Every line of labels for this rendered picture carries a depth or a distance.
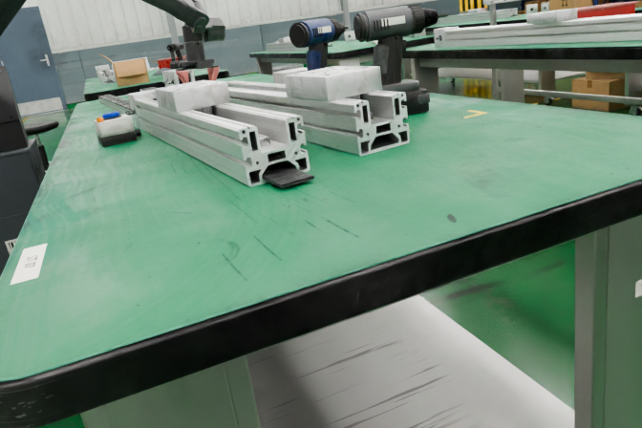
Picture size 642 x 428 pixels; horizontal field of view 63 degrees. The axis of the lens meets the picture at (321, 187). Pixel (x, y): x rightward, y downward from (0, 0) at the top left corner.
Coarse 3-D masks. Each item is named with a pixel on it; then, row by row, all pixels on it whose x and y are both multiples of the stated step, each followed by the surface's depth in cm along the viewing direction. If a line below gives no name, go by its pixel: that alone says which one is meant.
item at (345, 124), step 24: (240, 96) 124; (264, 96) 111; (288, 96) 101; (360, 96) 92; (384, 96) 86; (312, 120) 94; (336, 120) 87; (360, 120) 82; (384, 120) 85; (336, 144) 89; (360, 144) 83; (384, 144) 86
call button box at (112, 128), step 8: (104, 120) 125; (112, 120) 124; (120, 120) 125; (128, 120) 126; (96, 128) 126; (104, 128) 124; (112, 128) 125; (120, 128) 126; (128, 128) 126; (104, 136) 124; (112, 136) 125; (120, 136) 126; (128, 136) 127; (136, 136) 128; (104, 144) 124; (112, 144) 125
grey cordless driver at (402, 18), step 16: (368, 16) 104; (384, 16) 105; (400, 16) 105; (416, 16) 106; (432, 16) 107; (368, 32) 105; (384, 32) 106; (400, 32) 107; (416, 32) 108; (384, 48) 107; (400, 48) 108; (384, 64) 108; (400, 64) 109; (384, 80) 109; (400, 80) 110; (416, 80) 110; (416, 96) 109; (416, 112) 110
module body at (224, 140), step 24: (144, 120) 136; (168, 120) 110; (192, 120) 93; (216, 120) 83; (240, 120) 93; (264, 120) 83; (288, 120) 76; (192, 144) 98; (216, 144) 84; (240, 144) 74; (264, 144) 79; (288, 144) 77; (216, 168) 88; (240, 168) 76; (264, 168) 76
